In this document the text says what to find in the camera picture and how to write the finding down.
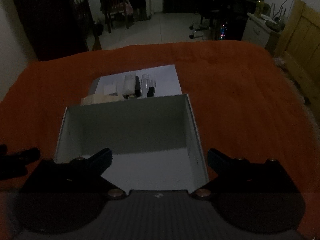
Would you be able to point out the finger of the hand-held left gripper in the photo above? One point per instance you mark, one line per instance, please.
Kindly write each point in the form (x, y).
(25, 155)
(12, 173)

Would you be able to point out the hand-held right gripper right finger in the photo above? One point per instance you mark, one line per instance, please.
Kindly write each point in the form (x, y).
(215, 158)

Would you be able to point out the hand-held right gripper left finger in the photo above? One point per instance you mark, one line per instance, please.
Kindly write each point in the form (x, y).
(105, 156)

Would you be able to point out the white cardboard box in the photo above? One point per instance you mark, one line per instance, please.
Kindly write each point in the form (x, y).
(150, 160)

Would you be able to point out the clear plastic tube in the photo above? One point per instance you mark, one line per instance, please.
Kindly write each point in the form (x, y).
(128, 83)
(144, 83)

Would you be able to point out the black battery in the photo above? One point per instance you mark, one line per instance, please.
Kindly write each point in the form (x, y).
(151, 92)

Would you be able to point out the white box lid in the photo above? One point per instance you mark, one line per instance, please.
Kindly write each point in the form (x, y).
(165, 80)

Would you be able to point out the orange blanket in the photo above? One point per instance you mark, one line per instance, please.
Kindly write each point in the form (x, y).
(237, 100)

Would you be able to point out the computer with coloured lights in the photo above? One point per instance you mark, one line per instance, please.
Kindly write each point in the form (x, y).
(223, 32)

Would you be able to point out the black pot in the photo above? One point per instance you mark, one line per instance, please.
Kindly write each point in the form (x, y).
(99, 28)

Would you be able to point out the white cabinet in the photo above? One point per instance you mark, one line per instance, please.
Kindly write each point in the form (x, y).
(257, 32)

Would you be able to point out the dark wardrobe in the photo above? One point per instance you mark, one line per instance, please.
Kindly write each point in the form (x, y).
(50, 17)

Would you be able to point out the black office chair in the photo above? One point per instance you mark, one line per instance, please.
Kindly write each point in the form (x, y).
(205, 17)

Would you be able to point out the yellow wooden panel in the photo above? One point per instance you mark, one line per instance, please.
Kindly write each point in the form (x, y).
(300, 42)

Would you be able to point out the wooden chair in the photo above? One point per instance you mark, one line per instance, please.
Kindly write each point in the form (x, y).
(112, 2)

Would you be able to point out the yellow bottle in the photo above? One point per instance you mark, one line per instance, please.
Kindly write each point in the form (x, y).
(260, 8)

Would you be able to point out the dark cluttered desk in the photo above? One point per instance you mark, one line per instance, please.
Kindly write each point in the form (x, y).
(237, 2)

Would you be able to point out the white fireplace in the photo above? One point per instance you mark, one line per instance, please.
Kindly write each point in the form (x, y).
(140, 2)

